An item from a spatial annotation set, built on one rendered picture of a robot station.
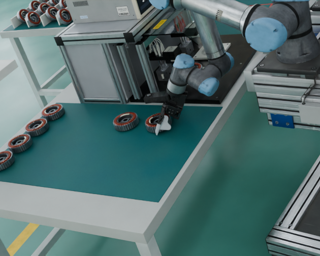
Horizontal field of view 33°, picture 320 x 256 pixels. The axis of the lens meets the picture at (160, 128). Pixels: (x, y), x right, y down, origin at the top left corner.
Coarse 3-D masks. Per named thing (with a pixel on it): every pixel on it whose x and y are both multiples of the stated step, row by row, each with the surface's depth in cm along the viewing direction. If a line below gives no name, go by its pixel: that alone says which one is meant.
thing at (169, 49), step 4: (168, 48) 256; (172, 48) 254; (176, 48) 253; (164, 52) 253; (168, 52) 252; (172, 52) 251; (176, 52) 253; (180, 52) 256; (152, 56) 259; (156, 56) 257; (164, 56) 255; (168, 56) 254; (172, 56) 252; (176, 56) 253; (164, 60) 263; (172, 60) 254; (160, 64) 259; (164, 64) 264; (160, 68) 261
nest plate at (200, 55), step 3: (225, 45) 275; (228, 45) 274; (201, 48) 279; (225, 48) 272; (228, 48) 273; (198, 51) 277; (201, 51) 276; (204, 51) 275; (198, 54) 274; (201, 54) 273; (204, 54) 272; (195, 57) 272; (198, 57) 271; (201, 57) 270; (204, 57) 269
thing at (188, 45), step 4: (180, 44) 280; (184, 44) 279; (188, 44) 278; (192, 44) 281; (180, 48) 278; (184, 48) 276; (188, 48) 278; (192, 48) 282; (184, 52) 278; (188, 52) 279
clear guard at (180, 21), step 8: (168, 16) 249; (176, 16) 247; (184, 16) 244; (192, 16) 241; (152, 24) 246; (168, 24) 241; (176, 24) 238; (184, 24) 236; (192, 24) 234; (152, 32) 238; (160, 32) 236; (168, 32) 233; (176, 32) 231; (184, 32) 229; (192, 32) 231; (192, 40) 228; (200, 40) 230
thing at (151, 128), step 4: (152, 116) 234; (156, 116) 234; (168, 116) 230; (148, 120) 232; (152, 120) 233; (156, 120) 232; (168, 120) 228; (148, 124) 229; (152, 124) 228; (156, 124) 227; (148, 128) 229; (152, 128) 227; (152, 132) 229
